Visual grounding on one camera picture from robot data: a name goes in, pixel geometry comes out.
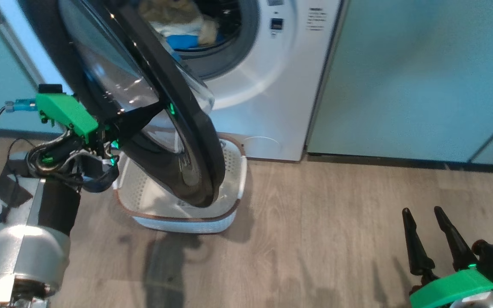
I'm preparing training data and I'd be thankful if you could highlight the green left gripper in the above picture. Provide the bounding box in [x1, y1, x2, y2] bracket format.
[35, 92, 166, 144]

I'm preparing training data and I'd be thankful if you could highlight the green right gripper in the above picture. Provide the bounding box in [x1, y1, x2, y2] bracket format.
[401, 206, 493, 308]

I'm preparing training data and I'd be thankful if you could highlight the round black glass washer door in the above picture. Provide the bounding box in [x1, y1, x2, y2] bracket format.
[17, 0, 227, 209]

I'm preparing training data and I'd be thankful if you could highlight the blue cloth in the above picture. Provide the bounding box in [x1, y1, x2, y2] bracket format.
[166, 34, 200, 50]

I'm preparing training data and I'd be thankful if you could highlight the yellow bear print garment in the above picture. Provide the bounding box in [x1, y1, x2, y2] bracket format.
[138, 0, 220, 46]

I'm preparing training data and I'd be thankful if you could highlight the grey rubber door gasket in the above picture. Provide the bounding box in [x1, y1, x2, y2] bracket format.
[174, 0, 261, 80]

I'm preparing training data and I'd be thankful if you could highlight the cream perforated laundry basket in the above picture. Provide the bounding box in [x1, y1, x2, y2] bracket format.
[113, 132, 248, 235]

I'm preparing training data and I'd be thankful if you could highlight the white washing machine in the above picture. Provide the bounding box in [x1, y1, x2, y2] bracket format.
[0, 0, 344, 163]

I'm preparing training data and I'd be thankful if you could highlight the round drain filter cover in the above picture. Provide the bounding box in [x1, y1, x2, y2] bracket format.
[242, 136, 282, 157]

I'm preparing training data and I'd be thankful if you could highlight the large pale green cabinet panel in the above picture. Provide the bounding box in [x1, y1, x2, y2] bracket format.
[306, 0, 493, 163]

